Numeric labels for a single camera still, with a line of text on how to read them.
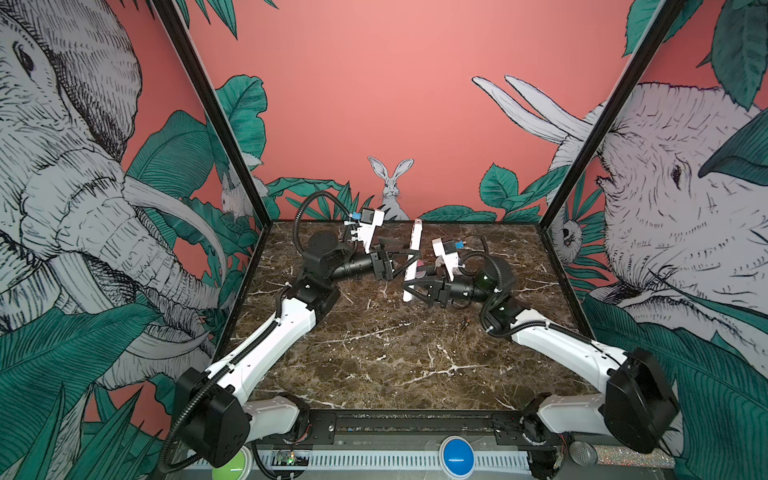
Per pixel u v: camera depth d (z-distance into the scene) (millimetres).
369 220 582
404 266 592
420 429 750
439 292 603
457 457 691
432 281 604
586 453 674
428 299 616
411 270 622
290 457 701
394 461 701
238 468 670
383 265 573
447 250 603
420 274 698
